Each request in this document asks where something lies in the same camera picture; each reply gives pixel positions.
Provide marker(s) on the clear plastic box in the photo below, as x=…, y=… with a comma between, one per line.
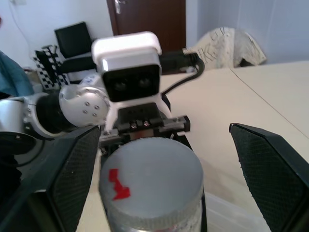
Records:
x=229, y=215

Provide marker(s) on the dark brown door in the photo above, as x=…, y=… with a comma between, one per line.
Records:
x=149, y=21

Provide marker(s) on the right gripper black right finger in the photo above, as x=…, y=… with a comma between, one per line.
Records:
x=268, y=174

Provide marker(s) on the black white checkerboard panel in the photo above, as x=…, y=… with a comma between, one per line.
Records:
x=49, y=70

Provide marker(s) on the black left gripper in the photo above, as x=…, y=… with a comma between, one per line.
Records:
x=142, y=116

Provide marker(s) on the blue cloth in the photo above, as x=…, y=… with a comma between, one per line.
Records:
x=12, y=75

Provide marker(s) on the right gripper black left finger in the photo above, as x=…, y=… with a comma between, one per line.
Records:
x=72, y=174

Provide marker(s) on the grey jar lid red mark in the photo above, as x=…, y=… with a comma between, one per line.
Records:
x=149, y=176

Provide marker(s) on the black office chair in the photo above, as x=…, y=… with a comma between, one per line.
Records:
x=73, y=48

